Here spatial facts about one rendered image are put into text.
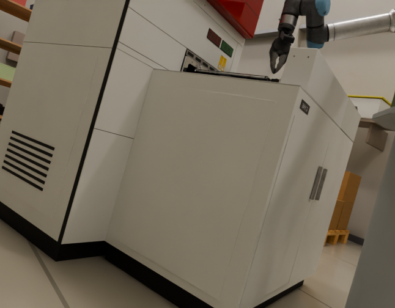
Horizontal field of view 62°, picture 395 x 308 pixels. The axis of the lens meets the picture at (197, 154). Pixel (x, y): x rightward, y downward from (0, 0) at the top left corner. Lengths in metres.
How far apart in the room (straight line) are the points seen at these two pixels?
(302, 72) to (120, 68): 0.65
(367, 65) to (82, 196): 4.27
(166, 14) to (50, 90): 0.58
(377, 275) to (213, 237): 0.49
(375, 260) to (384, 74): 3.86
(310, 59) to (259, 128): 0.28
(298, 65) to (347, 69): 3.94
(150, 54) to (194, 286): 0.89
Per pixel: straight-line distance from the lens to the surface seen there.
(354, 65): 5.07
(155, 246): 1.26
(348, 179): 3.78
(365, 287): 1.16
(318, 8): 1.57
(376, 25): 1.67
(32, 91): 1.66
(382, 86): 4.79
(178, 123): 1.24
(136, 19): 1.35
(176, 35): 1.51
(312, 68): 1.14
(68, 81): 1.45
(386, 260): 1.13
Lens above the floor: 0.54
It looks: 1 degrees down
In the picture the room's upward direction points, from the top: 16 degrees clockwise
